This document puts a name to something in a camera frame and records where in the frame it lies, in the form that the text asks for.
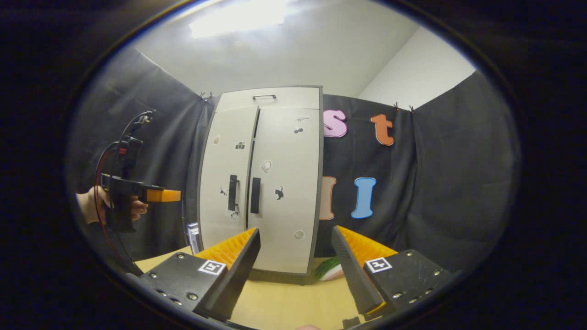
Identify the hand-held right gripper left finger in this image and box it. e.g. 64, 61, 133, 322
125, 227, 261, 322

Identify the black right door handle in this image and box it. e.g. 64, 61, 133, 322
250, 177, 262, 215

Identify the watermelon slice toy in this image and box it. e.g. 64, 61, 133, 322
314, 255, 345, 282

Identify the ceiling light panel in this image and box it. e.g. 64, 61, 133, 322
189, 0, 288, 39

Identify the white cabinet door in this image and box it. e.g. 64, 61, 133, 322
246, 107, 322, 275
198, 108, 260, 252

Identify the black left door handle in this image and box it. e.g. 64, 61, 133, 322
227, 174, 239, 212

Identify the red and black cable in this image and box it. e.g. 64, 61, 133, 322
94, 109, 156, 276

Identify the black backdrop cloth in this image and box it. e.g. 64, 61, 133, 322
68, 45, 522, 276

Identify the black door handle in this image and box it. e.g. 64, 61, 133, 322
227, 174, 239, 212
250, 177, 262, 215

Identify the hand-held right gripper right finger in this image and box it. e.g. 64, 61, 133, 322
332, 224, 455, 316

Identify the white and grey cabinet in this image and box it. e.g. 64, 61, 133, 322
197, 85, 324, 285

